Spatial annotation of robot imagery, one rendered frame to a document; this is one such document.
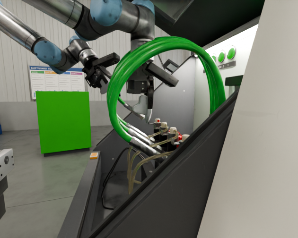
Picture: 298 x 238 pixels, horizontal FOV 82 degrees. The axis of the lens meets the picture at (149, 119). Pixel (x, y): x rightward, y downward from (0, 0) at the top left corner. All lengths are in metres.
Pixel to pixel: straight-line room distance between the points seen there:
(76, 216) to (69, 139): 3.47
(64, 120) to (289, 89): 3.77
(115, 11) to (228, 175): 0.43
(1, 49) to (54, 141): 4.54
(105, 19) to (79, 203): 0.47
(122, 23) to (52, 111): 3.41
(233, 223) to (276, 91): 0.15
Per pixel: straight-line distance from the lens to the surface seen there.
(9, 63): 7.54
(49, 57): 0.72
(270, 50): 0.24
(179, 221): 0.28
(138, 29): 0.55
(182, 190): 0.26
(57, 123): 3.86
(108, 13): 0.49
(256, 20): 0.62
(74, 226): 0.46
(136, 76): 0.53
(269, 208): 0.20
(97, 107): 7.03
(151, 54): 0.32
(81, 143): 3.96
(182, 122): 0.95
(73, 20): 0.59
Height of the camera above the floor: 1.23
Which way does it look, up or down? 8 degrees down
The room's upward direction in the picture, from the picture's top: straight up
